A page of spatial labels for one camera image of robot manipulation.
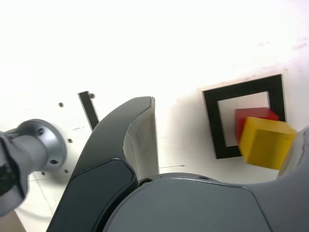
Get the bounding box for black tape strip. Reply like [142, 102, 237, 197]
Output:
[77, 91, 100, 130]

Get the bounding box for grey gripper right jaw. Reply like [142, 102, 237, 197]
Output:
[103, 126, 309, 232]

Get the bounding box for yellow cube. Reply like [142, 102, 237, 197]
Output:
[238, 116, 298, 171]

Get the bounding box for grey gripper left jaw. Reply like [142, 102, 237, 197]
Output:
[47, 96, 160, 232]

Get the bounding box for black tape square outline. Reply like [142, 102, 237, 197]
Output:
[201, 74, 287, 160]

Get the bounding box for red cube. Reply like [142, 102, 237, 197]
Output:
[234, 107, 280, 145]

